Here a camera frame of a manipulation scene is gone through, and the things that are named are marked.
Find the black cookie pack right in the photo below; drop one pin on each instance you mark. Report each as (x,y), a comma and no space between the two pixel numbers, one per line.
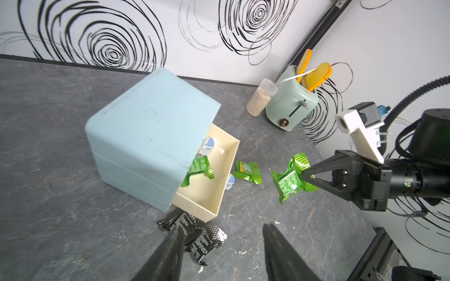
(203,240)

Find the black cookie pack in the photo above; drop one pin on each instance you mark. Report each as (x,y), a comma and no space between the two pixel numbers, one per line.
(203,240)
(182,219)

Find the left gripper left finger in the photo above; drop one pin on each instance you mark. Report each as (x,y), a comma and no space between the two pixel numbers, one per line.
(166,261)

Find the yellow toast slice right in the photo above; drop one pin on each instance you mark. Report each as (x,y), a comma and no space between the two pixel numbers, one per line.
(317,77)

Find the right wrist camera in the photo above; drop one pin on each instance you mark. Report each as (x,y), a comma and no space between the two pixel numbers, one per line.
(362,123)

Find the yellow toast slice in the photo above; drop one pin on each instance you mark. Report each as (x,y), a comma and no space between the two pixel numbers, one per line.
(302,65)
(317,77)

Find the black cookie pack left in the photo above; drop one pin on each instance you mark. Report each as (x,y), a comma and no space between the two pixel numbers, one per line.
(182,219)

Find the cream drawer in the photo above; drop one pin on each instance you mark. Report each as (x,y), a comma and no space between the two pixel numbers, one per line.
(203,197)

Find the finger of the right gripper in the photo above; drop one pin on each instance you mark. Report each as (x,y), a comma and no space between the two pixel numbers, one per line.
(328,165)
(329,186)

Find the yellow toast slice left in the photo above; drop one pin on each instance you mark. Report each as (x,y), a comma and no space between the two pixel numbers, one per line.
(302,65)

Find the clear jar with grains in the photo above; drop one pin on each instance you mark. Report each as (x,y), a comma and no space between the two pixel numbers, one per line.
(262,96)

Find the mint green toaster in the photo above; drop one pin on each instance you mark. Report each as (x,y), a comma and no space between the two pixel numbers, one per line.
(292,103)

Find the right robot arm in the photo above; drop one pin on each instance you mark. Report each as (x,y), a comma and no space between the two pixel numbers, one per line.
(422,169)

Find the green cookie pack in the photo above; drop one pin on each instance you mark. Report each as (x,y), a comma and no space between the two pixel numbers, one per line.
(248,171)
(290,182)
(200,165)

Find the light blue drawer cabinet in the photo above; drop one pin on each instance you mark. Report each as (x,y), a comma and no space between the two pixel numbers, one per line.
(145,141)

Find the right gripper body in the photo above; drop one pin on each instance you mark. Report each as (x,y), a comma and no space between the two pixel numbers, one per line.
(363,181)

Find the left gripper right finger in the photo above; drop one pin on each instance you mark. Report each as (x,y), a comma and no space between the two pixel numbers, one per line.
(282,261)

